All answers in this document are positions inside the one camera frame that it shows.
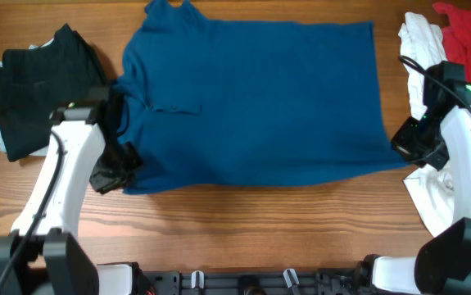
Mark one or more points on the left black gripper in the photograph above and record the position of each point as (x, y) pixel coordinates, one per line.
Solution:
(135, 163)

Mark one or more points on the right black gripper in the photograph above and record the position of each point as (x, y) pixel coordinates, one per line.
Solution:
(400, 143)

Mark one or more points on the blue polo shirt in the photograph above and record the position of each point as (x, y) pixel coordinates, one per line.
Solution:
(250, 103)

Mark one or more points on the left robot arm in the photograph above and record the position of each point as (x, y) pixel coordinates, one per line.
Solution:
(41, 254)

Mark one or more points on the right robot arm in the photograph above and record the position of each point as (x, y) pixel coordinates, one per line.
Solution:
(443, 265)

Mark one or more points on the white shirt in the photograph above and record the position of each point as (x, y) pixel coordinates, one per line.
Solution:
(441, 197)

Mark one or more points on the red shirt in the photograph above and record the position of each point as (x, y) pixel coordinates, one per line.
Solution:
(457, 35)

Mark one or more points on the black folded shirt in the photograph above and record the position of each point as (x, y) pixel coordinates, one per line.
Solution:
(34, 82)

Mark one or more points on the light blue folded shirt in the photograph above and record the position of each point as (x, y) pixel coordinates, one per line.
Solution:
(42, 152)

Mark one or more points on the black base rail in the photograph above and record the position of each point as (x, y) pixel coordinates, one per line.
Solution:
(239, 282)

